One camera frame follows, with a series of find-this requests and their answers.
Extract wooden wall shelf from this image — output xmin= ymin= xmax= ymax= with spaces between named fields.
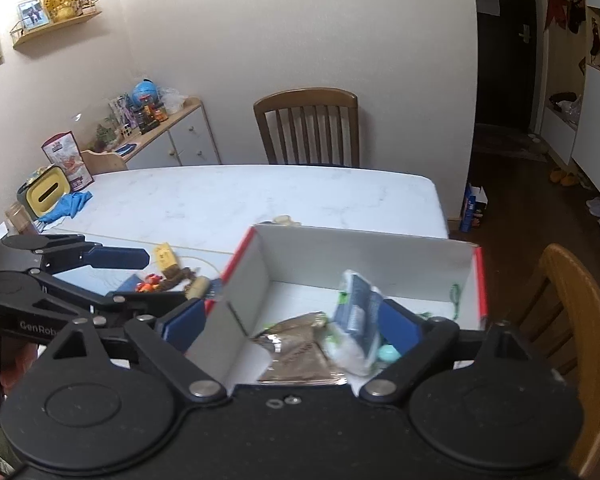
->
xmin=11 ymin=7 xmax=102 ymax=50

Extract wet wipes packet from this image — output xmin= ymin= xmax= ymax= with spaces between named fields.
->
xmin=334 ymin=270 xmax=385 ymax=346

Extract clear plastic bag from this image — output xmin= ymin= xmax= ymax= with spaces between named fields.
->
xmin=159 ymin=87 xmax=187 ymax=115

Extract dark entrance door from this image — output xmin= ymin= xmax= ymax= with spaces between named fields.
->
xmin=472 ymin=0 xmax=551 ymax=133

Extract glass plant terrarium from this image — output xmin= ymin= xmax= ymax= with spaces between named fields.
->
xmin=96 ymin=115 xmax=123 ymax=151

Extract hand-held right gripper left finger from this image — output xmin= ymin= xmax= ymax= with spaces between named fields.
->
xmin=52 ymin=297 xmax=231 ymax=401

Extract white wooden side cabinet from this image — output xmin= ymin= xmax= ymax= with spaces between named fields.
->
xmin=80 ymin=97 xmax=222 ymax=171

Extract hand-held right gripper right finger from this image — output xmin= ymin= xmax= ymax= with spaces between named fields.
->
xmin=359 ymin=299 xmax=546 ymax=401

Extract dark wooden slatted chair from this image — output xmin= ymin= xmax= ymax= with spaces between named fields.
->
xmin=253 ymin=88 xmax=361 ymax=168

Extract light wooden chair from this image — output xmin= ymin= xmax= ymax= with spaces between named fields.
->
xmin=510 ymin=244 xmax=600 ymax=478

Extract brown foil packet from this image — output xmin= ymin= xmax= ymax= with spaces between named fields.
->
xmin=252 ymin=312 xmax=348 ymax=386

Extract small photo frame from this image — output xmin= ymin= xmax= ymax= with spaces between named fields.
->
xmin=17 ymin=0 xmax=51 ymax=30

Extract red cardboard box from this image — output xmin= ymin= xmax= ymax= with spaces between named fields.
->
xmin=185 ymin=224 xmax=488 ymax=386

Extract brown scrunchie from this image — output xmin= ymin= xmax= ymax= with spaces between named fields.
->
xmin=162 ymin=266 xmax=201 ymax=291

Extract blue rubber gloves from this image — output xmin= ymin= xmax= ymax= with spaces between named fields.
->
xmin=39 ymin=191 xmax=93 ymax=225

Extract blue carton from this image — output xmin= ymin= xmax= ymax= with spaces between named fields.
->
xmin=461 ymin=182 xmax=488 ymax=233

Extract red hanging decoration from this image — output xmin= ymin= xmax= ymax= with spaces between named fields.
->
xmin=545 ymin=0 xmax=586 ymax=33

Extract yellow small box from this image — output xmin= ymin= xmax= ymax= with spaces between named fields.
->
xmin=152 ymin=243 xmax=181 ymax=273

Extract dark doormat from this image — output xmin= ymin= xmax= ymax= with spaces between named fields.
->
xmin=472 ymin=127 xmax=548 ymax=163

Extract red white snack bag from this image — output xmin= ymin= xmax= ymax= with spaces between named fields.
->
xmin=41 ymin=131 xmax=95 ymax=192

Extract yellow topped tissue box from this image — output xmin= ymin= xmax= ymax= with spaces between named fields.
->
xmin=17 ymin=167 xmax=73 ymax=221

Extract curved wooden chair back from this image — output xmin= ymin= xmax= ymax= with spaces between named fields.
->
xmin=80 ymin=149 xmax=129 ymax=175

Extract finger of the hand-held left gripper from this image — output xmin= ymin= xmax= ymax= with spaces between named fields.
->
xmin=0 ymin=232 xmax=151 ymax=275
xmin=30 ymin=270 xmax=193 ymax=321

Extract white bead bag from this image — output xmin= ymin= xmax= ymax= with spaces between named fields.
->
xmin=325 ymin=325 xmax=381 ymax=376

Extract blue globe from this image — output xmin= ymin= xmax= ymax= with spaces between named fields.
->
xmin=132 ymin=78 xmax=160 ymax=106

